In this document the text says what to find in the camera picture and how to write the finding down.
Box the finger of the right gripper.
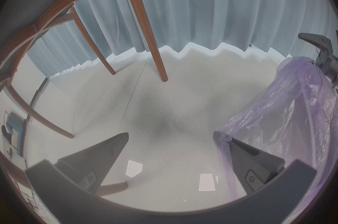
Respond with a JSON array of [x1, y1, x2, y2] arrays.
[[298, 32, 333, 52]]

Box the white padded wooden chair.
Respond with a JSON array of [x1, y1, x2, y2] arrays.
[[0, 0, 169, 197]]

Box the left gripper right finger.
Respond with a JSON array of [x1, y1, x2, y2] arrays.
[[213, 131, 286, 195]]

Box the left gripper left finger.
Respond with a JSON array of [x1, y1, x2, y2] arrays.
[[55, 132, 130, 195]]

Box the purple plastic bag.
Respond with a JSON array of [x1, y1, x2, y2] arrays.
[[213, 57, 338, 200]]

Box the pale blue curtain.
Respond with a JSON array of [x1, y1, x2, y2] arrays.
[[26, 0, 336, 78]]

